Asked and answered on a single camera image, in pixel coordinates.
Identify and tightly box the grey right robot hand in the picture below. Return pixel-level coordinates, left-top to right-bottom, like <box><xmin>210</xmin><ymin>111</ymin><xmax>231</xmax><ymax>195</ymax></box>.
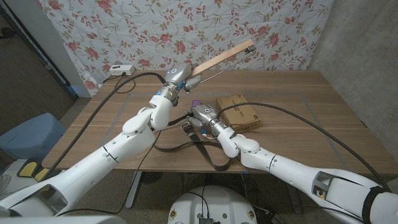
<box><xmin>185</xmin><ymin>104</ymin><xmax>228</xmax><ymax>138</ymax></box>

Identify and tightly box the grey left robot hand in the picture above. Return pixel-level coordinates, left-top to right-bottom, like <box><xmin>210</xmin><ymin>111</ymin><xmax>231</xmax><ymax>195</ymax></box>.
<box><xmin>157</xmin><ymin>63</ymin><xmax>203</xmax><ymax>99</ymax></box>

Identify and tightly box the dark brown leather belt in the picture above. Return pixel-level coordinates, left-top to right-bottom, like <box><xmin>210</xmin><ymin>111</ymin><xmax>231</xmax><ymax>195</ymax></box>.
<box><xmin>152</xmin><ymin>113</ymin><xmax>233</xmax><ymax>172</ymax></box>

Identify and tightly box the wooden slat clip hanger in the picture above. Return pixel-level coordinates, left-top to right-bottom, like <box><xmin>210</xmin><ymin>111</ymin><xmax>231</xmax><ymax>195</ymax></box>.
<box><xmin>190</xmin><ymin>39</ymin><xmax>257</xmax><ymax>85</ymax></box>

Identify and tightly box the brown cardboard package box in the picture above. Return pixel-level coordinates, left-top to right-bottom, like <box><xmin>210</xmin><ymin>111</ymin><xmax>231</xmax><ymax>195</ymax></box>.
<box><xmin>216</xmin><ymin>93</ymin><xmax>261</xmax><ymax>133</ymax></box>

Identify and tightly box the white power strip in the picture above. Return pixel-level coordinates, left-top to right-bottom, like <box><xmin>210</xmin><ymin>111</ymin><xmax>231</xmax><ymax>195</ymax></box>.
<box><xmin>109</xmin><ymin>64</ymin><xmax>136</xmax><ymax>77</ymax></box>

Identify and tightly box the floral backdrop cloth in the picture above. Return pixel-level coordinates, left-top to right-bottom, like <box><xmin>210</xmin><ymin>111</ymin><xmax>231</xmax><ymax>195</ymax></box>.
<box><xmin>34</xmin><ymin>0</ymin><xmax>335</xmax><ymax>99</ymax></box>

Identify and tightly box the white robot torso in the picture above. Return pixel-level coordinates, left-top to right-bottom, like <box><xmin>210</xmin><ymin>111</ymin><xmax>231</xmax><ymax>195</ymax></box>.
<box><xmin>167</xmin><ymin>185</ymin><xmax>258</xmax><ymax>224</ymax></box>

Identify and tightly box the grey metal table leg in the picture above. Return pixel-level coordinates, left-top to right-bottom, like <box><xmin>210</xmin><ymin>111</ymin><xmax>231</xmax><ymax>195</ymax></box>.
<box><xmin>126</xmin><ymin>170</ymin><xmax>144</xmax><ymax>208</ymax></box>
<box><xmin>286</xmin><ymin>188</ymin><xmax>303</xmax><ymax>215</ymax></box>

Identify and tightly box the yellow black slipper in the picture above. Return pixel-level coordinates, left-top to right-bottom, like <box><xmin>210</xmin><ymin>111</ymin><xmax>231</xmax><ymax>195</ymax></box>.
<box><xmin>17</xmin><ymin>159</ymin><xmax>40</xmax><ymax>178</ymax></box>
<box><xmin>34</xmin><ymin>167</ymin><xmax>52</xmax><ymax>183</ymax></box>

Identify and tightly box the grey sneaker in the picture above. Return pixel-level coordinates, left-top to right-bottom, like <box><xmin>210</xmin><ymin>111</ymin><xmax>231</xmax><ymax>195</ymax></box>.
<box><xmin>0</xmin><ymin>174</ymin><xmax>11</xmax><ymax>198</ymax></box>

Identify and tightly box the thin black power cord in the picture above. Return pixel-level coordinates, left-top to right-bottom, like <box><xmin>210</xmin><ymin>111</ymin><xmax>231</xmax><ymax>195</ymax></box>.
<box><xmin>102</xmin><ymin>73</ymin><xmax>137</xmax><ymax>95</ymax></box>

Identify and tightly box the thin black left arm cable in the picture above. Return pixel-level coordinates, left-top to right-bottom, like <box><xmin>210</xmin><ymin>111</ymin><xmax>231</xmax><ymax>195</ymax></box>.
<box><xmin>57</xmin><ymin>130</ymin><xmax>162</xmax><ymax>217</ymax></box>

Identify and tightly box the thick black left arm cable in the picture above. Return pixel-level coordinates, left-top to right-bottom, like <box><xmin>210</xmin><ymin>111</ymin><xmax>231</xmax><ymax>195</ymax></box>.
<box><xmin>40</xmin><ymin>72</ymin><xmax>167</xmax><ymax>181</ymax></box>

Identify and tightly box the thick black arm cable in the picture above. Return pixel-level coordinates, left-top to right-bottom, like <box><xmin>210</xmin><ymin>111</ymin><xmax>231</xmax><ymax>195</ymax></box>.
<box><xmin>216</xmin><ymin>101</ymin><xmax>391</xmax><ymax>191</ymax></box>
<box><xmin>40</xmin><ymin>72</ymin><xmax>167</xmax><ymax>181</ymax></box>

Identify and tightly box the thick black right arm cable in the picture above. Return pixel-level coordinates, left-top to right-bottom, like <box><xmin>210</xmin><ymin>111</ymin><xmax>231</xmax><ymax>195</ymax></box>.
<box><xmin>216</xmin><ymin>101</ymin><xmax>391</xmax><ymax>191</ymax></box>

